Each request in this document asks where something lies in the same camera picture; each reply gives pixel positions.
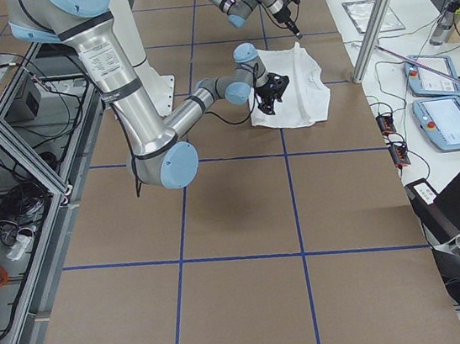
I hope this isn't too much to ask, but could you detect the aluminium frame post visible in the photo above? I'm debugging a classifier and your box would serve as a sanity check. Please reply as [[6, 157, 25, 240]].
[[352, 0, 391, 84]]

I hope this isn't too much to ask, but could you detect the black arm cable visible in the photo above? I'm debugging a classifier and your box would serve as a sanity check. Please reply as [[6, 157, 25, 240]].
[[228, 0, 305, 37], [198, 61, 269, 130]]

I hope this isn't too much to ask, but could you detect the blue teach pendant far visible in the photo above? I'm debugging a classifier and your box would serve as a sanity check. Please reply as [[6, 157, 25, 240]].
[[404, 55, 460, 97]]

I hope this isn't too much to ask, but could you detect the orange black adapter near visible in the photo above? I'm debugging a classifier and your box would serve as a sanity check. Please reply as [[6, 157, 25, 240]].
[[388, 143, 411, 169]]

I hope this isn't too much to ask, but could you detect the white long-sleeve printed shirt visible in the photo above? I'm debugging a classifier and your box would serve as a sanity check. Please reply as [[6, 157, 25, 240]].
[[251, 43, 330, 129]]

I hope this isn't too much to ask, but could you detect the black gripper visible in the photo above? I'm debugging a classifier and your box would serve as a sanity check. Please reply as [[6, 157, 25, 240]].
[[256, 72, 289, 116], [275, 4, 303, 40]]

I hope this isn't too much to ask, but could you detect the blue teach pendant near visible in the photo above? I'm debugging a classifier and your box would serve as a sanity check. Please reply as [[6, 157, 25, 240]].
[[412, 96, 460, 152]]

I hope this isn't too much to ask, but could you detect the orange black adapter far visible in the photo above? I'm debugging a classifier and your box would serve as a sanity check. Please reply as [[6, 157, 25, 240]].
[[376, 114, 397, 136]]

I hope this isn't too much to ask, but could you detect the orange black adapter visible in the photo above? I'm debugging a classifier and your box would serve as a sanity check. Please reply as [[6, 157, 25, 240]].
[[376, 114, 397, 136], [388, 143, 411, 169]]

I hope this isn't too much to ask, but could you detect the blue teach pendant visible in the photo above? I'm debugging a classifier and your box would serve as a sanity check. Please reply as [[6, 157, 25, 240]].
[[412, 96, 460, 152], [404, 55, 460, 97]]

